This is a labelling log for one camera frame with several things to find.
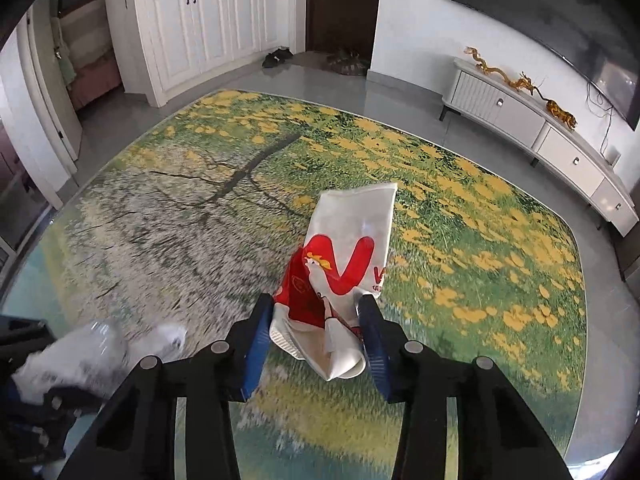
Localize black wall television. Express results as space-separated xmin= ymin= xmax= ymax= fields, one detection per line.
xmin=450 ymin=0 xmax=640 ymax=132

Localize dark wooden door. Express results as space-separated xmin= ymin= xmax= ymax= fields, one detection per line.
xmin=304 ymin=0 xmax=384 ymax=59

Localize golden dragon ornament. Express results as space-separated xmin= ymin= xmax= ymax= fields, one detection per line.
xmin=463 ymin=46 xmax=546 ymax=101

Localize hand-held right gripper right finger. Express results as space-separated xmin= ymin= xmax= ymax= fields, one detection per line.
xmin=357 ymin=294 xmax=574 ymax=480

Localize white printed plastic bag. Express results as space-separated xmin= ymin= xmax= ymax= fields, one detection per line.
xmin=10 ymin=320 xmax=189 ymax=407

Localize black shoes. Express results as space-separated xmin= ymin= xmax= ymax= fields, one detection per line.
xmin=262 ymin=47 xmax=296 ymax=69

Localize white panelled cabinet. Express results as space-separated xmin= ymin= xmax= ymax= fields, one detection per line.
xmin=102 ymin=0 xmax=309 ymax=109

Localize red white paper bag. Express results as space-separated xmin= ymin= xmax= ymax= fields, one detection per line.
xmin=268 ymin=182 xmax=399 ymax=383

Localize flower printed table mat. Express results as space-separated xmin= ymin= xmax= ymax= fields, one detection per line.
xmin=0 ymin=89 xmax=589 ymax=480

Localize white interior door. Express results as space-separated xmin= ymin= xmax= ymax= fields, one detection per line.
xmin=25 ymin=9 xmax=84 ymax=164

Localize black television cable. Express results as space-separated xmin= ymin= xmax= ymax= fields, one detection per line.
xmin=587 ymin=79 xmax=619 ymax=154

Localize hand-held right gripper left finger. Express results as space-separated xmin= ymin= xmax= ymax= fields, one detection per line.
xmin=57 ymin=293 xmax=275 ymax=480

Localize golden tiger ornament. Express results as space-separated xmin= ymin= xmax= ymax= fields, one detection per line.
xmin=544 ymin=98 xmax=579 ymax=129

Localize brown shoes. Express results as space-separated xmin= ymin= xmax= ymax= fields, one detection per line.
xmin=324 ymin=47 xmax=371 ymax=76

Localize white television cabinet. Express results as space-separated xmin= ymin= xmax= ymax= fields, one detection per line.
xmin=439 ymin=56 xmax=640 ymax=239

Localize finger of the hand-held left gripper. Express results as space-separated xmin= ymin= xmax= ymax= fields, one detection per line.
xmin=7 ymin=382 xmax=104 ymax=466
xmin=0 ymin=315 xmax=50 ymax=362

